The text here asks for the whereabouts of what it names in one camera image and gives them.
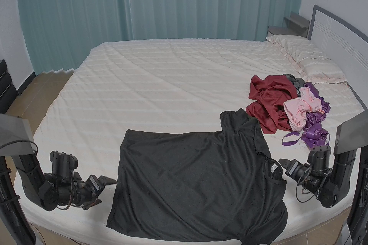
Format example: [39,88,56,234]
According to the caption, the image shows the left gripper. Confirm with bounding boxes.
[86,175,117,199]

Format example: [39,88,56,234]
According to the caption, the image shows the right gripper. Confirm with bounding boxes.
[278,158,310,185]

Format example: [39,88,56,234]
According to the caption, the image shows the black T-shirt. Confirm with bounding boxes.
[106,108,288,240]

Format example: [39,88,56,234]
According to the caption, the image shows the bed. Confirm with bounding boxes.
[14,4,368,241]

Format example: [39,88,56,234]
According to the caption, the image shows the purple garment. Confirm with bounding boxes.
[282,82,331,149]

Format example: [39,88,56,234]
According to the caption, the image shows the pink garment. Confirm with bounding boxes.
[283,87,326,132]

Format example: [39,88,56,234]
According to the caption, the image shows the dark red garment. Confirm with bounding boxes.
[246,75,298,135]

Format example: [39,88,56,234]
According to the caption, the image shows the grey garment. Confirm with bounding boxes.
[282,74,307,89]

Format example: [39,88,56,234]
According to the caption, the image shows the cream pillow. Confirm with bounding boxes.
[265,34,348,85]

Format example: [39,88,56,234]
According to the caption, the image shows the grey bedside table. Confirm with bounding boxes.
[267,12,310,38]

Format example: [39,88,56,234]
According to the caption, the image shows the black chest of drawers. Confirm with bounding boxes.
[0,60,20,115]

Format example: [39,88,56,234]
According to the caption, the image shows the black cable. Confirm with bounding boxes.
[0,140,38,156]

